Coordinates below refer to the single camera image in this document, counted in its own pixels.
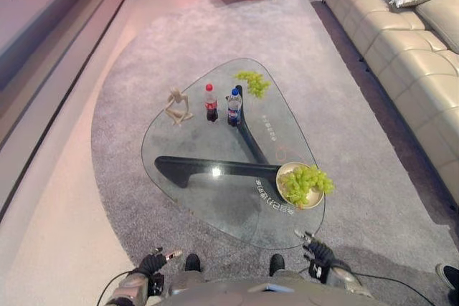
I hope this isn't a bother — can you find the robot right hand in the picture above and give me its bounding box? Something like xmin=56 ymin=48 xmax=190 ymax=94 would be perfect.
xmin=293 ymin=229 xmax=337 ymax=284

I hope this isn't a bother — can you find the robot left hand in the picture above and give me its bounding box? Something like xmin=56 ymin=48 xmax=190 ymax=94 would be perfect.
xmin=137 ymin=247 xmax=184 ymax=279

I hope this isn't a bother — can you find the gold round plate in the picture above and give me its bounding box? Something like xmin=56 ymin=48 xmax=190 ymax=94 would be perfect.
xmin=275 ymin=161 xmax=326 ymax=209

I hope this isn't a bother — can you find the robot left dark foot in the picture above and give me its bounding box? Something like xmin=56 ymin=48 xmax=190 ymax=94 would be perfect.
xmin=184 ymin=252 xmax=202 ymax=273

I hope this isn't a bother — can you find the robot dark foot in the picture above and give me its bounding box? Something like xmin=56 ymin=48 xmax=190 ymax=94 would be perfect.
xmin=184 ymin=252 xmax=202 ymax=273
xmin=268 ymin=253 xmax=285 ymax=275

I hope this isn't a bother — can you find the robot right dark foot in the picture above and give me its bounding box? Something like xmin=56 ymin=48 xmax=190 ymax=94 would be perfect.
xmin=268 ymin=253 xmax=285 ymax=275

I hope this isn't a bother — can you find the robot silver torso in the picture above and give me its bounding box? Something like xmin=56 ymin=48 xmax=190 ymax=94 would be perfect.
xmin=157 ymin=270 xmax=392 ymax=306

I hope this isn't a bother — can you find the large green grape bunch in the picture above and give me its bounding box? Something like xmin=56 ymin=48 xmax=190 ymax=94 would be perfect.
xmin=280 ymin=164 xmax=336 ymax=204

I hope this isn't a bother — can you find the black table base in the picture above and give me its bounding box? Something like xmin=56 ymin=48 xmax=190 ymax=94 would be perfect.
xmin=153 ymin=85 xmax=284 ymax=188

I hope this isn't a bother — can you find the glass coffee table top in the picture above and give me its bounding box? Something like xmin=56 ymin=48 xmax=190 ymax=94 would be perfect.
xmin=140 ymin=57 xmax=326 ymax=250

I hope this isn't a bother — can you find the person's shoe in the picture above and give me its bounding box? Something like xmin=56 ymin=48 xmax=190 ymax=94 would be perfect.
xmin=435 ymin=262 xmax=459 ymax=291

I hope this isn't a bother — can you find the beige wooden figure sculpture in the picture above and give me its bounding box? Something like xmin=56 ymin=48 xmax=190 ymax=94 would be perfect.
xmin=164 ymin=86 xmax=195 ymax=126

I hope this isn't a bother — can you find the blue cap cola bottle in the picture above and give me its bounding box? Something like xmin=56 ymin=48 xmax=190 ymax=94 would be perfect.
xmin=225 ymin=87 xmax=243 ymax=128

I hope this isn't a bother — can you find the red cap cola bottle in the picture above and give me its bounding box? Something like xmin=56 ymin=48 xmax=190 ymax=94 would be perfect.
xmin=204 ymin=83 xmax=219 ymax=123

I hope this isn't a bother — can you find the small green grape bunch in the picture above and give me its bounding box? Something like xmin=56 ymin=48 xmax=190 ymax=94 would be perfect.
xmin=233 ymin=70 xmax=272 ymax=100

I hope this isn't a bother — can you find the grey carpet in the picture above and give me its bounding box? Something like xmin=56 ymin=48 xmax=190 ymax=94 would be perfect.
xmin=90 ymin=0 xmax=459 ymax=306

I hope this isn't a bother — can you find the beige leather sofa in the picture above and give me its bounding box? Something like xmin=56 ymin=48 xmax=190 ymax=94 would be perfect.
xmin=318 ymin=0 xmax=459 ymax=210

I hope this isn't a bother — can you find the low beige tv cabinet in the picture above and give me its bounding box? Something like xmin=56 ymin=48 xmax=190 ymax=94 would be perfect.
xmin=0 ymin=0 xmax=131 ymax=149

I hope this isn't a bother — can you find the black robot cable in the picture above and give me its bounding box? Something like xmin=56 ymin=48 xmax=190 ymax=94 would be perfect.
xmin=351 ymin=272 xmax=435 ymax=306

